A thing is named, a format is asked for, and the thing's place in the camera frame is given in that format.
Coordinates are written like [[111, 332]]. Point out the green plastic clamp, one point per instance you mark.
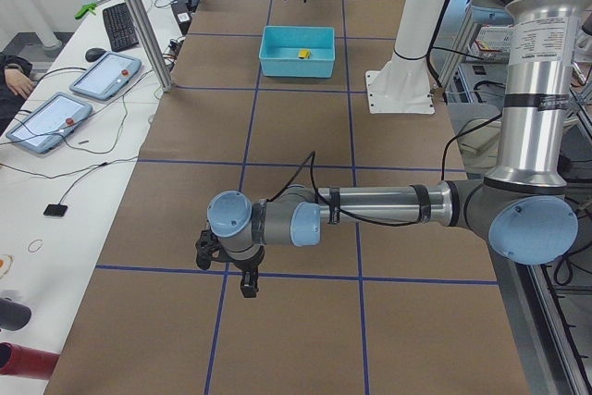
[[86, 9]]

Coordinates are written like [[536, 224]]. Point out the teach pendant tablet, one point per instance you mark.
[[106, 76], [50, 124]]

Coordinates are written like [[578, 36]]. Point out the turquoise plastic bin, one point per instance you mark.
[[280, 45]]

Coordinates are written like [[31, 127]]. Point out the aluminium frame post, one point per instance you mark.
[[150, 44]]

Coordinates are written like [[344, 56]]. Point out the upper teach pendant tablet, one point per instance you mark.
[[106, 76]]

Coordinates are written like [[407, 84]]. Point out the red cylinder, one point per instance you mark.
[[18, 360]]

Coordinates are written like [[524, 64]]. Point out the white pedestal column with base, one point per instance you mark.
[[402, 86]]

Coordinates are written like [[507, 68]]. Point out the small black square pad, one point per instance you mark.
[[55, 210]]

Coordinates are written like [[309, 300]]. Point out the black keyboard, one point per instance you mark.
[[119, 27]]

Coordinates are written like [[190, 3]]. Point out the yellow beetle toy car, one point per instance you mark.
[[304, 54]]

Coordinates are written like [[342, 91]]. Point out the black computer mouse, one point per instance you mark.
[[93, 54]]

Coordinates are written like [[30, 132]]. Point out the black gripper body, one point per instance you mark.
[[243, 266]]

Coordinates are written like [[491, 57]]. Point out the lower teach pendant tablet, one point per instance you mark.
[[50, 124]]

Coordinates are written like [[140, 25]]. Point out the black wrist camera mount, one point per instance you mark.
[[207, 249]]

